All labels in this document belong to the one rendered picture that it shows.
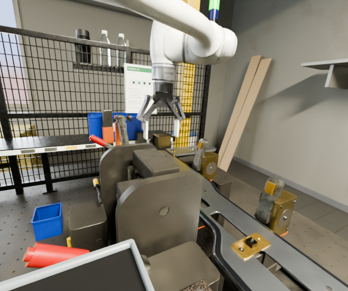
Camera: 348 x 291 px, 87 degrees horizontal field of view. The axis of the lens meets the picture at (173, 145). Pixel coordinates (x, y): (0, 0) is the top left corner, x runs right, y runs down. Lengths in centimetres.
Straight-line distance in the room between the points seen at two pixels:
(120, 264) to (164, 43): 62
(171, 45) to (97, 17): 272
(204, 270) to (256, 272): 15
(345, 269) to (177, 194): 86
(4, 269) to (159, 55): 89
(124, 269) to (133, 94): 113
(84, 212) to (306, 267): 43
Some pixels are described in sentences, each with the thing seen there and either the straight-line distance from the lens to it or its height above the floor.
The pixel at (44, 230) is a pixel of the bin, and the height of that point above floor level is 74.
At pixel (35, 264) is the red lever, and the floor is 115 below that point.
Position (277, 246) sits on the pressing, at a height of 100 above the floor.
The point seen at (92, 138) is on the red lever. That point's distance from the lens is 67.
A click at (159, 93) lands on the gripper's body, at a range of 70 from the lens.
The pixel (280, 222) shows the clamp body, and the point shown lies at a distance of 61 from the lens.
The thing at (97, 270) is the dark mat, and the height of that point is 116.
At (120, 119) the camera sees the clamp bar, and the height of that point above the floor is 120.
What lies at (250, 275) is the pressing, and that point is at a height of 100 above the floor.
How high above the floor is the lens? 130
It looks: 16 degrees down
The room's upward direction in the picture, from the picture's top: 3 degrees clockwise
